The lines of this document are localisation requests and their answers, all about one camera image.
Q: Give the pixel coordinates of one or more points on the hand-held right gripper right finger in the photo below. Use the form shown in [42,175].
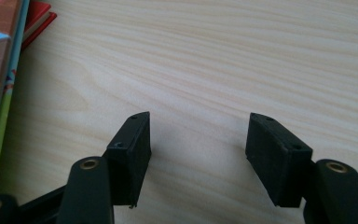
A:
[276,158]

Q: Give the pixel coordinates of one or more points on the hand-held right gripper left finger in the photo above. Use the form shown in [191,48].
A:
[130,155]

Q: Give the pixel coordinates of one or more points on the red hardcover picture book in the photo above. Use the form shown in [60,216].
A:
[38,21]

